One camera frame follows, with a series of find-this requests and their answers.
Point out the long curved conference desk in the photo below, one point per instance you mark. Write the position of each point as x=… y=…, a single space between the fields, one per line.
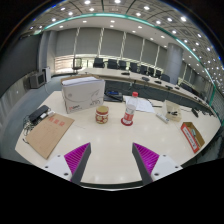
x=150 y=85

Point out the red and white patterned mug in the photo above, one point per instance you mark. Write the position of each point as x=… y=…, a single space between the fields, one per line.
x=102 y=115

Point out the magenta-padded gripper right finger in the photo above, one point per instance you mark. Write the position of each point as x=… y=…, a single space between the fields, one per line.
x=146 y=156

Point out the white copy paper box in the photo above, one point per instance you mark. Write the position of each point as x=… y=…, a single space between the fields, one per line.
x=81 y=95

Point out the flat round red coaster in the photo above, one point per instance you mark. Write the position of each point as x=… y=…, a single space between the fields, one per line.
x=124 y=123

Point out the black flat device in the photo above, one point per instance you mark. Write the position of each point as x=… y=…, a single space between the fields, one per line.
x=38 y=113

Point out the clear red-capped water bottle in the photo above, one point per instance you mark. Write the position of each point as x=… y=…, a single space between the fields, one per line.
x=130 y=110

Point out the group of round ceiling lights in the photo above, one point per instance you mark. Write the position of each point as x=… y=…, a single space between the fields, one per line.
x=87 y=2

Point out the grey monitor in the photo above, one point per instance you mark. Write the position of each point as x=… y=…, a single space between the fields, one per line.
x=36 y=80

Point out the small white open box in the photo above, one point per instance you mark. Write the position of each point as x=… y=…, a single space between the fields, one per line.
x=173 y=111

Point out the white power strip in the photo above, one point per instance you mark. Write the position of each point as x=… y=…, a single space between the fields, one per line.
x=162 y=118

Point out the white printed paper sheets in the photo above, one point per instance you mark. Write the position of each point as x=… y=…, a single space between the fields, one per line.
x=145 y=105

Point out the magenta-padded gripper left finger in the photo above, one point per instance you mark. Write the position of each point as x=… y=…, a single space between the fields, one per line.
x=77 y=156

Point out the row of black office chairs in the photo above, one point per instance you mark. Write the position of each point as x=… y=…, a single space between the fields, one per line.
x=113 y=63

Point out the red-sided open cardboard box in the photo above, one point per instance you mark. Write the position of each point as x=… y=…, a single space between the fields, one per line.
x=190 y=138

